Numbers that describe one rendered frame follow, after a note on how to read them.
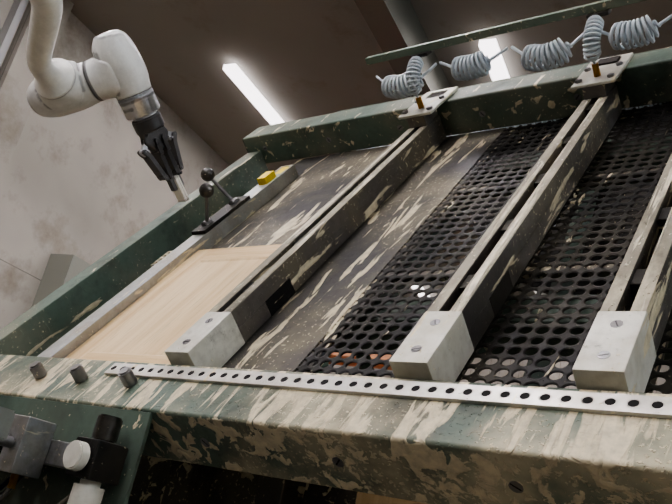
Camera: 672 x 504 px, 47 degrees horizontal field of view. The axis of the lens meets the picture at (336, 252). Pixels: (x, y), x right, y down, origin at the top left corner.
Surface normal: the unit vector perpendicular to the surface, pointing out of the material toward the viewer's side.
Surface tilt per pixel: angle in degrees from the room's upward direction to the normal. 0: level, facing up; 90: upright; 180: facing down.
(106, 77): 135
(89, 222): 90
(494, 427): 54
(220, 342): 90
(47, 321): 90
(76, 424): 90
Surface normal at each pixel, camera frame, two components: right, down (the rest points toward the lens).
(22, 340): 0.80, -0.04
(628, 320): -0.33, -0.86
